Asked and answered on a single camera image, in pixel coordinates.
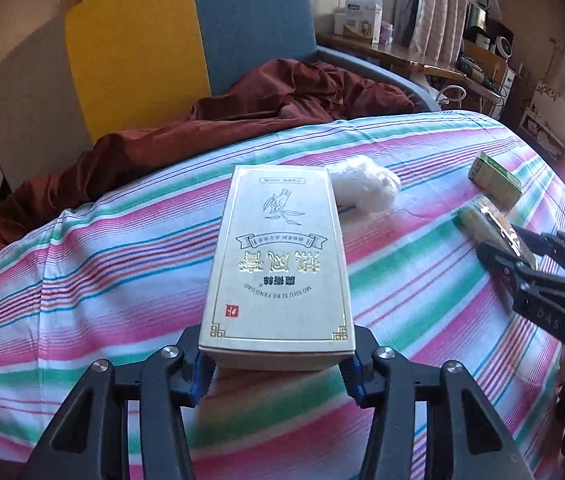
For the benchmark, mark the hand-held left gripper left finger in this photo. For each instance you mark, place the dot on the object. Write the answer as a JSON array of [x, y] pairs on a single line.
[[202, 367]]

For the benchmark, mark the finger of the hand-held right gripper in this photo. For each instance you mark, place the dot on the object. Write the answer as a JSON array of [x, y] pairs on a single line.
[[557, 245], [527, 290]]

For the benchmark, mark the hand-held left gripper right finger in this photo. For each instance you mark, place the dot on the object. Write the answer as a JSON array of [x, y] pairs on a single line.
[[357, 375]]

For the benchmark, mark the green snack packet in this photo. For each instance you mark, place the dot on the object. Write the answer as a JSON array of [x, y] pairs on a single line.
[[492, 222]]

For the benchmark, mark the white printed carton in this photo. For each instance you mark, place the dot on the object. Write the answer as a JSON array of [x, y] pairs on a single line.
[[277, 265]]

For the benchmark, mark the small green box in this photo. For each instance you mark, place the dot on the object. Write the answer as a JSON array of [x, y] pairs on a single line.
[[496, 185]]

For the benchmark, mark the white cotton ball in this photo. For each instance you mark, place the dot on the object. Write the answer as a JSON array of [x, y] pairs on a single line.
[[365, 189]]

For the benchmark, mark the cardboard box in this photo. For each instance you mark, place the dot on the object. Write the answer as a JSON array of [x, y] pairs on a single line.
[[484, 60]]

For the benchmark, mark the wooden desk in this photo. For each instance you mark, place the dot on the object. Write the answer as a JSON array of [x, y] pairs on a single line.
[[392, 57]]

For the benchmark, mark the patterned curtain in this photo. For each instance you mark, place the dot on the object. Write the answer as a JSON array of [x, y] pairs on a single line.
[[440, 5]]

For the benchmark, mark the pink tub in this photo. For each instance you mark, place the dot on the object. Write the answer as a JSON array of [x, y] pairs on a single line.
[[387, 34]]

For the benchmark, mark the maroon blanket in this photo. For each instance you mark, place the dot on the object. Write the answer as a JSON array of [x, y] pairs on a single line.
[[262, 95]]

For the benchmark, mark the white box with blue label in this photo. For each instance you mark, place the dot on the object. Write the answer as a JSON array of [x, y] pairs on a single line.
[[358, 19]]

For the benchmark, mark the yellow and blue armchair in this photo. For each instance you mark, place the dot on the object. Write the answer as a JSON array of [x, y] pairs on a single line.
[[132, 60]]

